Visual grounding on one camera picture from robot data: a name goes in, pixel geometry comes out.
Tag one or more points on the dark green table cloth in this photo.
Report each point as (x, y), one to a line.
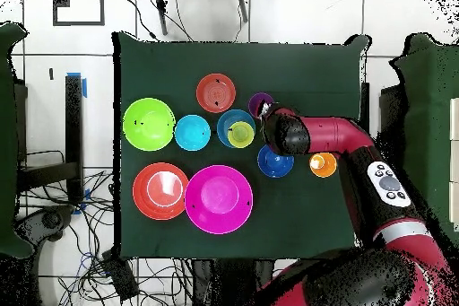
(304, 69)

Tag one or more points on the grey chair base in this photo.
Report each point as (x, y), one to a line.
(50, 220)

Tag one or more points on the green covered side table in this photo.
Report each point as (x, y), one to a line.
(426, 105)
(5, 141)

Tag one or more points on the medium blue bowl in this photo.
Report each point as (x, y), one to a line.
(224, 126)

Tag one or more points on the large lime green bowl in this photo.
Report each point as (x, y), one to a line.
(149, 132)

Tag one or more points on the small cyan bowl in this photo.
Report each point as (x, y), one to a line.
(190, 135)

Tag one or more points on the black metal stand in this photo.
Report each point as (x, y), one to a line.
(73, 123)

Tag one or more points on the small dark blue bowl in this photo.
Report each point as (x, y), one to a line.
(272, 167)

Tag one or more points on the small orange bowl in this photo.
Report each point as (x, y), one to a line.
(211, 87)

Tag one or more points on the orange plastic cup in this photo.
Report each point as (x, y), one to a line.
(327, 167)

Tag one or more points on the black power strip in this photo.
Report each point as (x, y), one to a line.
(122, 279)

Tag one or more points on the yellow plastic cup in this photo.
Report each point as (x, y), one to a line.
(241, 135)

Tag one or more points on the blue tape strip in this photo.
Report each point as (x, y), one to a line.
(84, 87)

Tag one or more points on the large red-orange bowl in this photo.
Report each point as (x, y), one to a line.
(143, 194)

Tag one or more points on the large pink bowl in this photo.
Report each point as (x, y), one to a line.
(218, 194)

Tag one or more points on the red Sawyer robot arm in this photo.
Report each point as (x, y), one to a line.
(337, 133)

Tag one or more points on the purple plastic cup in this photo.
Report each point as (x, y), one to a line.
(256, 99)

